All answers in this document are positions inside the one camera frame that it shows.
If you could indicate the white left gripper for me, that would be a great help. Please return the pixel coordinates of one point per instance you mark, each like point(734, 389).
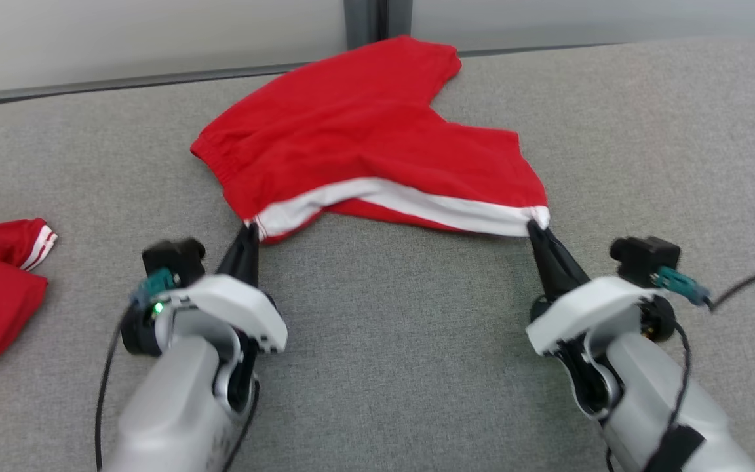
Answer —
point(233, 301)

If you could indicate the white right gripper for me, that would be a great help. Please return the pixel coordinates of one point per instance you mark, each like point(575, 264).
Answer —
point(587, 308)

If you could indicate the red shorts with white stripe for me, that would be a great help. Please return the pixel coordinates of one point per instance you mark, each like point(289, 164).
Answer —
point(351, 131)

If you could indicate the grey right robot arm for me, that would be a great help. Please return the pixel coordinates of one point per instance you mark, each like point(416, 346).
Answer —
point(653, 393)

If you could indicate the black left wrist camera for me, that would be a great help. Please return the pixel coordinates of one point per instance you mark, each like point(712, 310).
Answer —
point(174, 259)

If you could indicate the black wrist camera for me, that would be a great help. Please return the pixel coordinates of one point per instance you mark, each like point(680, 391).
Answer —
point(174, 259)
point(646, 259)

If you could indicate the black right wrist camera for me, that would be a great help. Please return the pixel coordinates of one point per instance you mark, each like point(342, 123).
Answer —
point(646, 259)

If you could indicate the grey wall base rail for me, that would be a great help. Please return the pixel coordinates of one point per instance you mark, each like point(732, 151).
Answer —
point(613, 44)
point(122, 84)

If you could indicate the grey cylindrical post cap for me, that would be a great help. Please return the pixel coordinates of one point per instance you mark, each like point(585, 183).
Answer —
point(400, 16)
point(359, 23)

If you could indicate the grey partition post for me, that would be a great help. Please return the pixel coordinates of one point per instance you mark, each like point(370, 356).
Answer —
point(382, 16)

